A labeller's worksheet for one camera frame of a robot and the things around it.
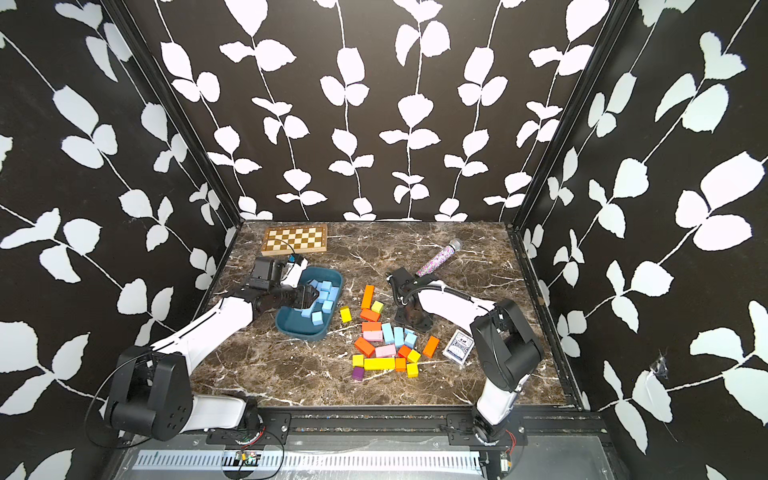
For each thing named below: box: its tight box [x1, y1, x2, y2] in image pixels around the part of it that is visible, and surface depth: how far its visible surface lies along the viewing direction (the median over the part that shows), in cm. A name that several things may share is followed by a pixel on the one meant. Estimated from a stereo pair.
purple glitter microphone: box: [416, 238, 463, 278], surface depth 109 cm
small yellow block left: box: [339, 306, 352, 323], surface depth 95 cm
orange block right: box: [422, 336, 440, 358], surface depth 90 cm
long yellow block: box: [364, 358, 396, 371], surface depth 86 cm
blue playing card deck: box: [442, 329, 475, 365], surface depth 88 cm
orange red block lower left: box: [354, 336, 375, 358], surface depth 88 cm
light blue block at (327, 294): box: [301, 279, 339, 326], surface depth 95 cm
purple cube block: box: [352, 366, 365, 381], surface depth 84 cm
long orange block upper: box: [361, 284, 375, 309], surface depth 101 cm
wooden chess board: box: [261, 224, 327, 256], surface depth 113 cm
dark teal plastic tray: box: [275, 266, 343, 341], surface depth 95 cm
